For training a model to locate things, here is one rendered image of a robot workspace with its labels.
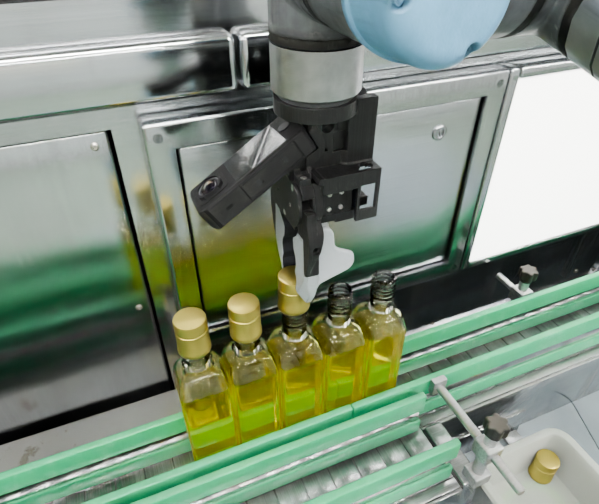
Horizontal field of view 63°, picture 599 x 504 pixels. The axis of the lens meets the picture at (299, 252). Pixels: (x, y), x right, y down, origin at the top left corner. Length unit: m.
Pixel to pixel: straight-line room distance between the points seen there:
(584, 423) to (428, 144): 0.60
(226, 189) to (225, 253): 0.23
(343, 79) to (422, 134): 0.30
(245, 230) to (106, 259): 0.17
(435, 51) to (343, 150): 0.19
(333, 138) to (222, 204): 0.11
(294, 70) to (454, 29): 0.15
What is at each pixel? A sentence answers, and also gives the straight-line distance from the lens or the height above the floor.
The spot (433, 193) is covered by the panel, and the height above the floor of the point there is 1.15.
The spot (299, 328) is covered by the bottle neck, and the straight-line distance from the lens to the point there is 0.55.
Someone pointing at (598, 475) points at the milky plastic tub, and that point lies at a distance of 0.88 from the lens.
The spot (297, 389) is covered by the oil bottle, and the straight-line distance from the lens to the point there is 0.61.
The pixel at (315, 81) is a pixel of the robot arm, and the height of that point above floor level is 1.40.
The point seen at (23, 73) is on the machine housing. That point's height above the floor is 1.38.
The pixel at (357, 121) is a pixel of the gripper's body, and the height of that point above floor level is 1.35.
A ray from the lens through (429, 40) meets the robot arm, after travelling 0.27.
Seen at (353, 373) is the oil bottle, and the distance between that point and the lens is 0.64.
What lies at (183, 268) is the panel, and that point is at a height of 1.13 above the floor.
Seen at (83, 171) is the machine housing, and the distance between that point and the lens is 0.59.
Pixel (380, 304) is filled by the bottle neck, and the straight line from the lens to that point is 0.60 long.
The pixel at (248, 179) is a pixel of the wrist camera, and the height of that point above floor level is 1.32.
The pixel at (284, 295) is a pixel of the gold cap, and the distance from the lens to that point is 0.52.
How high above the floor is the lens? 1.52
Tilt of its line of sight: 37 degrees down
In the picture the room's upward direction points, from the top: straight up
